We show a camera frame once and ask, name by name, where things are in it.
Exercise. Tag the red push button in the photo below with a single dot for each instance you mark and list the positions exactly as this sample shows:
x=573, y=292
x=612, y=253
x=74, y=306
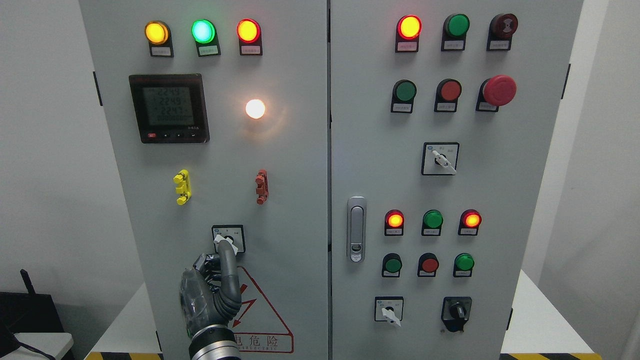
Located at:
x=428, y=265
x=447, y=94

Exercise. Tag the white rotary switch upper right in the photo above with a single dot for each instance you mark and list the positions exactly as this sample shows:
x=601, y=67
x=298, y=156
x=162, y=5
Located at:
x=440, y=158

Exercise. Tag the green push button lower left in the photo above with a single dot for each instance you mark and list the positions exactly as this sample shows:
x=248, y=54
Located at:
x=391, y=265

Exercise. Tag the red lit indicator light left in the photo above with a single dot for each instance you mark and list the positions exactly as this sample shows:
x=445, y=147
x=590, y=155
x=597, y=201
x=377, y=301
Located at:
x=249, y=37

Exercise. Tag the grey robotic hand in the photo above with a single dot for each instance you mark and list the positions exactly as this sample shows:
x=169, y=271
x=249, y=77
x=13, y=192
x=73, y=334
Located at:
x=209, y=291

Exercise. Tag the white rotary switch bottom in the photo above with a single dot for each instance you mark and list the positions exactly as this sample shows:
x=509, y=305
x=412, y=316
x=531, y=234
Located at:
x=389, y=309

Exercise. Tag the black digital power meter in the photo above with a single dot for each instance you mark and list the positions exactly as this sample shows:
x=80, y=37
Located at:
x=170, y=108

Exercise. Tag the clear small light bulb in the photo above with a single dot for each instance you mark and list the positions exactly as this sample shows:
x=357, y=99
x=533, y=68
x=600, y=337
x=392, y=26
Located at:
x=255, y=108

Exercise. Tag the yellow indicator light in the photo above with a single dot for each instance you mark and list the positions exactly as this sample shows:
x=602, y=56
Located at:
x=159, y=37

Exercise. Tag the white box lower left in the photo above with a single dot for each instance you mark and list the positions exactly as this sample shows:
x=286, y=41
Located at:
x=57, y=344

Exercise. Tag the silver door handle lock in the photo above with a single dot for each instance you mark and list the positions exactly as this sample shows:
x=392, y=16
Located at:
x=356, y=228

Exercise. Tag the black device with antenna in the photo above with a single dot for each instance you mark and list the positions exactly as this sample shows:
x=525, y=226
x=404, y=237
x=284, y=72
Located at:
x=27, y=312

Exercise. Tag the black selector knob switch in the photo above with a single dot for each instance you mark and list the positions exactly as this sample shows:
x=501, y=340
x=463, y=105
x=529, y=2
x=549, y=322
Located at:
x=455, y=312

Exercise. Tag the white rotary light switch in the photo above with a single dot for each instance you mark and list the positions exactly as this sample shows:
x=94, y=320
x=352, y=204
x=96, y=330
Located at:
x=234, y=233

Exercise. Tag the red lit indicator lower right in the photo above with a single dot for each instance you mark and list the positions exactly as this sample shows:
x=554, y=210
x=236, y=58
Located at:
x=469, y=223

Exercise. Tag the dark red buzzer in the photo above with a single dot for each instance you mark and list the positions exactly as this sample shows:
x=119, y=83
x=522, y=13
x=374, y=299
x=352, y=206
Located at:
x=501, y=31

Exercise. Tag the green indicator lower middle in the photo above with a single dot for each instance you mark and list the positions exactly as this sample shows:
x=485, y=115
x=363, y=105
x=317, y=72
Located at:
x=432, y=223

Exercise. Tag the red emergency stop button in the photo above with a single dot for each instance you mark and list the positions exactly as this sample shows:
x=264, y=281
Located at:
x=495, y=92

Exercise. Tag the silver black robot forearm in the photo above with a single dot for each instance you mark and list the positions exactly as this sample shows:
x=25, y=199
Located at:
x=214, y=342

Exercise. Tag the green push button lower right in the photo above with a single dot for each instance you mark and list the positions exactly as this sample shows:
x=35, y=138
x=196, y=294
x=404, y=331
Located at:
x=463, y=265

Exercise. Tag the green push button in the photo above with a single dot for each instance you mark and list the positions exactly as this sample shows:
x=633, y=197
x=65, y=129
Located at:
x=402, y=96
x=391, y=265
x=463, y=265

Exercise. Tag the red push button lower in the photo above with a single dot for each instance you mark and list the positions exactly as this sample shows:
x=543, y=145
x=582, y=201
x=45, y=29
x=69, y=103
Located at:
x=428, y=265

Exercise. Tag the green lit indicator light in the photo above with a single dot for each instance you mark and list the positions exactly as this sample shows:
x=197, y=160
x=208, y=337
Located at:
x=205, y=35

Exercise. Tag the grey cabinet door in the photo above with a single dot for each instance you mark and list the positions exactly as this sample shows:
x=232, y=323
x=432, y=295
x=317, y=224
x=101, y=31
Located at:
x=378, y=154
x=287, y=238

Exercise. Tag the grey left cabinet door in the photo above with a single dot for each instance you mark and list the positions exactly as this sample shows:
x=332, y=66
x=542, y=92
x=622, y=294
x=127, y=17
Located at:
x=287, y=238

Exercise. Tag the red lit indicator lower left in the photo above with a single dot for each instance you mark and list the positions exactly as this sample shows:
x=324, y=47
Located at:
x=394, y=223

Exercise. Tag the green indicator top right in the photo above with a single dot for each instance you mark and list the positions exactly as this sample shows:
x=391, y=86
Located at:
x=454, y=32

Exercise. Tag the red lit indicator top right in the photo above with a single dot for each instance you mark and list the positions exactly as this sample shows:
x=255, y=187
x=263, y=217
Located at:
x=408, y=30

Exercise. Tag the red push button upper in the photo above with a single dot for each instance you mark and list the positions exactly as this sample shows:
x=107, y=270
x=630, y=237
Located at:
x=447, y=94

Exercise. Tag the green push button upper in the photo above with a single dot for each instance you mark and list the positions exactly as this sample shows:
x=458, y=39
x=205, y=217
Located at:
x=402, y=96

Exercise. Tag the red triangle warning sticker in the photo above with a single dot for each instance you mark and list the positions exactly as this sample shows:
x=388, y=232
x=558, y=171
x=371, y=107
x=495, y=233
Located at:
x=257, y=326

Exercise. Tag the grey right cabinet door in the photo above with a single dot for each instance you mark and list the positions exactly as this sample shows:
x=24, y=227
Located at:
x=378, y=154

